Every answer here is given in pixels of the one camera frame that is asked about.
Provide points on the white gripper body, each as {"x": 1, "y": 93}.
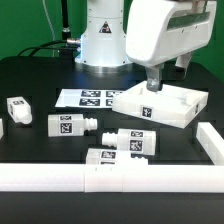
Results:
{"x": 160, "y": 30}

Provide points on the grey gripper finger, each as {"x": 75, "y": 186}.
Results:
{"x": 183, "y": 61}
{"x": 154, "y": 78}

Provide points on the white square tabletop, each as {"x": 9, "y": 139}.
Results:
{"x": 174, "y": 106}

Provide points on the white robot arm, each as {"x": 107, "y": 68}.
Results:
{"x": 103, "y": 44}

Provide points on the white tag sheet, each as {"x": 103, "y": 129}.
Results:
{"x": 86, "y": 98}

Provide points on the white right fence bar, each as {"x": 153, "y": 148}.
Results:
{"x": 212, "y": 142}

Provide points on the white fence bar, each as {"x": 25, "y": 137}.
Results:
{"x": 212, "y": 142}
{"x": 111, "y": 178}

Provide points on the black pole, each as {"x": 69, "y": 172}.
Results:
{"x": 66, "y": 33}

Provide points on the white piece left edge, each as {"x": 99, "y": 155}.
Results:
{"x": 1, "y": 129}

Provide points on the white front fence bar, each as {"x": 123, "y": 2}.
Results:
{"x": 111, "y": 178}

